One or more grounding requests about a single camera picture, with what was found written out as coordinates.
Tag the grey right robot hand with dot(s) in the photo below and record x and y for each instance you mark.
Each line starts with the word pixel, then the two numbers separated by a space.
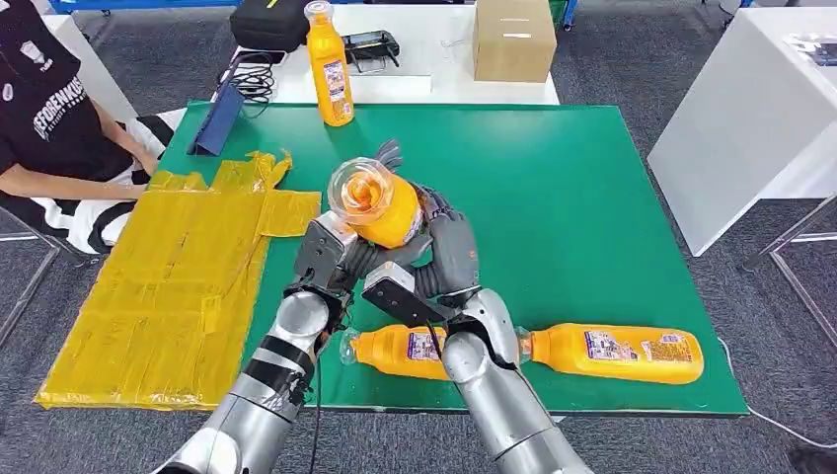
pixel 454 255

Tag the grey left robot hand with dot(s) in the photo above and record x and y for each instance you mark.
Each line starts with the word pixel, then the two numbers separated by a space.
pixel 386 256

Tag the orange bottle clear cap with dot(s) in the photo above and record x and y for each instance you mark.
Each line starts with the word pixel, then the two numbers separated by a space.
pixel 386 219
pixel 621 373
pixel 330 59
pixel 386 353

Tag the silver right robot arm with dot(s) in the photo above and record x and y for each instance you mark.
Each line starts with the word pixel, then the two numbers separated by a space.
pixel 503 399

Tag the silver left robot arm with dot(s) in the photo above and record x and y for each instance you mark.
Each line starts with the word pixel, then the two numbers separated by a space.
pixel 261 405

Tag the green table mat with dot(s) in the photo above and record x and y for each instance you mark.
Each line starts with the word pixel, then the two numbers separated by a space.
pixel 556 196

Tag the black handheld controller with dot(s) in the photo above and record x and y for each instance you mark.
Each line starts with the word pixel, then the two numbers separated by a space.
pixel 373 47

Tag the blue tablet case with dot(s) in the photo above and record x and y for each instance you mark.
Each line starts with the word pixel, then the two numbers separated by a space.
pixel 219 121

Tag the brown cardboard box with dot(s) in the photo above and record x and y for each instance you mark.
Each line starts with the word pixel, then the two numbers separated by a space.
pixel 514 42

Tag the yellow plastic sheet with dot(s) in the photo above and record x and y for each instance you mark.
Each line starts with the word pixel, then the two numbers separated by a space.
pixel 163 288

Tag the black bag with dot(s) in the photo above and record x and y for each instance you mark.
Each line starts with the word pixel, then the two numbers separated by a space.
pixel 268 23

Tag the large white side table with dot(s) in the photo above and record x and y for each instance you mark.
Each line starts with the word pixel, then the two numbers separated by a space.
pixel 739 111

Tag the small white table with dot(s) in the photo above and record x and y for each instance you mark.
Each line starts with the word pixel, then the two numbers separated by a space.
pixel 98 72

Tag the person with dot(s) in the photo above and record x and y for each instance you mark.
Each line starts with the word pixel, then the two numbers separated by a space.
pixel 46 118

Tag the dark device on side table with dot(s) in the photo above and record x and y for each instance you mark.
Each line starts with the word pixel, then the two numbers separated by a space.
pixel 814 49

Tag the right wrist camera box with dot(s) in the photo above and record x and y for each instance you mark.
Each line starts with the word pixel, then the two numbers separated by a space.
pixel 399 298

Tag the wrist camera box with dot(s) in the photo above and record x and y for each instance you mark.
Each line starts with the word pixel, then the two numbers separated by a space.
pixel 320 252
pixel 399 298

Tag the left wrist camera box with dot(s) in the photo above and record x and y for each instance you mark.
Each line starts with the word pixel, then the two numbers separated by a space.
pixel 320 252

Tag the blue metal post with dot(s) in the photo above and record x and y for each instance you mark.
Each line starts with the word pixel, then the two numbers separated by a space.
pixel 570 12

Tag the metal table leg frame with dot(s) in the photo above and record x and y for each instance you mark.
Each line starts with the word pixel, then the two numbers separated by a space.
pixel 794 275

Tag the metal chair frame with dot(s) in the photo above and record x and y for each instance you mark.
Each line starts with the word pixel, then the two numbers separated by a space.
pixel 33 288

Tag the blue metal rack frame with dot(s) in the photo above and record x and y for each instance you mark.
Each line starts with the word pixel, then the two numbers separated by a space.
pixel 131 5

